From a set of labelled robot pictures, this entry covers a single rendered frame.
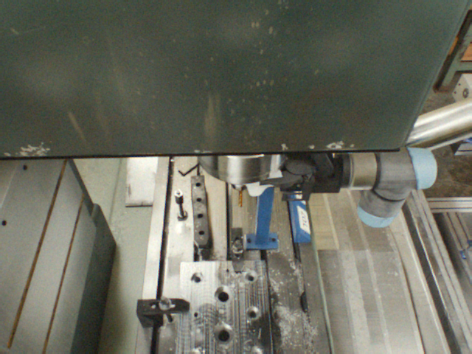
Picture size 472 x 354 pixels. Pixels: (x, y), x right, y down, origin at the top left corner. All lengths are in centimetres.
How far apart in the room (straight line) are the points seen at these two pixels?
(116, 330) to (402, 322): 91
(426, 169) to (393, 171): 6
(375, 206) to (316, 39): 48
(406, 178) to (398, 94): 31
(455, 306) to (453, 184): 149
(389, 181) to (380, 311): 73
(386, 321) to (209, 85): 114
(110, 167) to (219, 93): 153
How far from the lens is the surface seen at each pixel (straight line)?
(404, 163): 78
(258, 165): 63
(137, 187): 176
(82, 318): 136
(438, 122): 93
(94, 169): 198
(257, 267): 116
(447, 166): 297
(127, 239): 168
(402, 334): 148
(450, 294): 149
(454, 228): 238
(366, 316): 144
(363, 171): 76
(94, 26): 43
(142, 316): 114
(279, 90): 47
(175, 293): 124
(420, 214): 161
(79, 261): 126
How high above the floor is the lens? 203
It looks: 51 degrees down
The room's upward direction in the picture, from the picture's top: straight up
